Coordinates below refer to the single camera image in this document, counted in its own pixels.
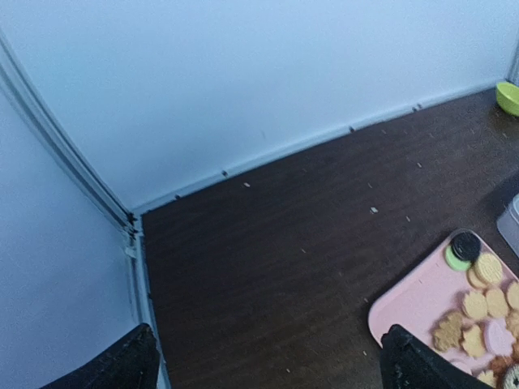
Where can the pink plastic tray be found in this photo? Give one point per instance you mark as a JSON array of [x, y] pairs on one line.
[[423, 297]]

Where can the black sandwich cookie top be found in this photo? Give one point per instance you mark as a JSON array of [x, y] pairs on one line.
[[466, 247]]

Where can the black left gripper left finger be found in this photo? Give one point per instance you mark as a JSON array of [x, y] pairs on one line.
[[131, 362]]

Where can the round tan cookie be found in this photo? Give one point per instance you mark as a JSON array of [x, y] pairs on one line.
[[488, 268]]

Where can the left frame post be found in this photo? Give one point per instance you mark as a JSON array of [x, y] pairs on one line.
[[28, 102]]

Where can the white divided cookie tin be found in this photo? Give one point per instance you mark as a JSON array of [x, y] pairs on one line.
[[508, 225]]

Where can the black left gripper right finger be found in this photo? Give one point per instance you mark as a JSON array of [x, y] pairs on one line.
[[406, 362]]

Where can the pink round cookie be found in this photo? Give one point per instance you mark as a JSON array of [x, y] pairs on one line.
[[498, 339]]

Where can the green round cookie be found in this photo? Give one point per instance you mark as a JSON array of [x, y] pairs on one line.
[[454, 262]]

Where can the green plastic bowl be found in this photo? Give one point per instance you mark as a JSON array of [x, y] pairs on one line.
[[507, 97]]

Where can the flower shaped tan cookie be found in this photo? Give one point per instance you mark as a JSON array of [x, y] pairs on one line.
[[447, 333]]

